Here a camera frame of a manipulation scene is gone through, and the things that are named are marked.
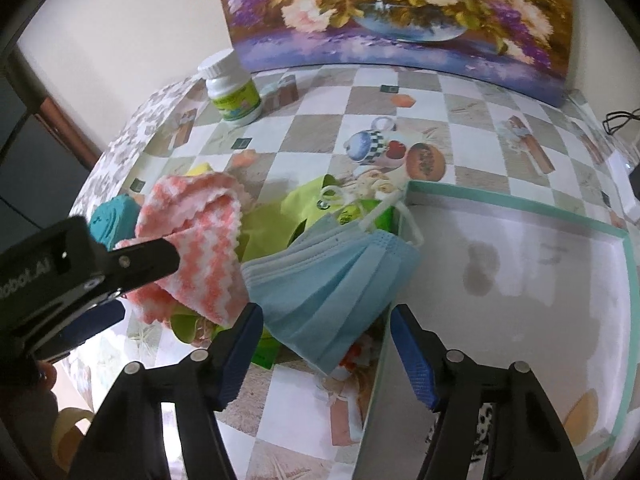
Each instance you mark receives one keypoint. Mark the pink white striped cloth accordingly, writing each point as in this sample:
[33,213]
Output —
[200,240]

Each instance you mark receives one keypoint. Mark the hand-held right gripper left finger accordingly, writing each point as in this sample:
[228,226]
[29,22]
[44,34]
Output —
[239,360]

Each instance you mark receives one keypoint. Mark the flower painting canvas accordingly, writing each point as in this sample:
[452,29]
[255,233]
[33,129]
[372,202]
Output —
[400,10]

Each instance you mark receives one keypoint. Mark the white bottle with green label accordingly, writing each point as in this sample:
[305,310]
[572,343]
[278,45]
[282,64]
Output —
[235,100]

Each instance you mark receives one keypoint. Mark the green tissue packet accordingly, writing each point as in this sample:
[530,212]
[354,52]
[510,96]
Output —
[265,352]
[385,217]

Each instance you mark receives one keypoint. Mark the leopard print cloth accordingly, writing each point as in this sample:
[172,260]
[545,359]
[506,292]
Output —
[482,422]

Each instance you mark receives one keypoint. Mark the pale yellow roll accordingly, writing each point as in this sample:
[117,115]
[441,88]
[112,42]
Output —
[67,435]

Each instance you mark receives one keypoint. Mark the yellow sponge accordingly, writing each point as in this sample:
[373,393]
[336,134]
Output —
[202,170]

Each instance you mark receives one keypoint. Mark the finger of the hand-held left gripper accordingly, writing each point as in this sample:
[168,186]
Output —
[92,322]
[145,260]

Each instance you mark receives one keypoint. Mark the person's left hand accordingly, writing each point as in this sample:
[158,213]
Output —
[45,375]

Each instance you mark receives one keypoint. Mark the dark wood-framed door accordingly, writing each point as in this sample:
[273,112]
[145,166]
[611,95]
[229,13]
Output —
[30,160]

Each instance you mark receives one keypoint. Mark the white tray with teal rim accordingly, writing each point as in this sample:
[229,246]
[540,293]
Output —
[525,285]

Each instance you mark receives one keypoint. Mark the blue face mask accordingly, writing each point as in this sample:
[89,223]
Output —
[325,290]

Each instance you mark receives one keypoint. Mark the black device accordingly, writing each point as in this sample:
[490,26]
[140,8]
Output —
[635,175]

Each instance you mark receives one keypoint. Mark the teal plastic case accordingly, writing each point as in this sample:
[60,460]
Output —
[112,220]

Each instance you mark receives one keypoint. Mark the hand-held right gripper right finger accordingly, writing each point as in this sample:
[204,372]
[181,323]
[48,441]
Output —
[414,360]

